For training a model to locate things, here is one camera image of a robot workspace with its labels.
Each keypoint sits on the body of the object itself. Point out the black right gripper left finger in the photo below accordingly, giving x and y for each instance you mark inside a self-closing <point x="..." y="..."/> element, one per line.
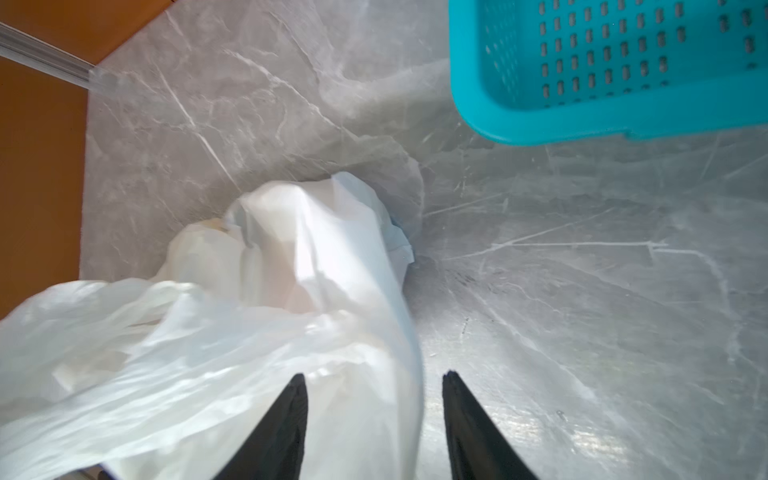
<point x="275" y="448"/>

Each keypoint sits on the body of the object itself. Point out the teal plastic basket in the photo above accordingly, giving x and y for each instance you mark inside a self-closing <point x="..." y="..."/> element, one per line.
<point x="539" y="72"/>

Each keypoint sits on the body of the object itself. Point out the aluminium corner post left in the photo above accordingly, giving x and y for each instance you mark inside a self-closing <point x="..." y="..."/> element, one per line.
<point x="43" y="57"/>

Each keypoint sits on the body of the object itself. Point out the white plastic bag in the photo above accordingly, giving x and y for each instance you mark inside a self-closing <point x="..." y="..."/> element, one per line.
<point x="165" y="378"/>

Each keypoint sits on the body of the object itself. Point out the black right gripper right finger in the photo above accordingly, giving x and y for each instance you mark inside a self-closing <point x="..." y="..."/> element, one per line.
<point x="476" y="447"/>

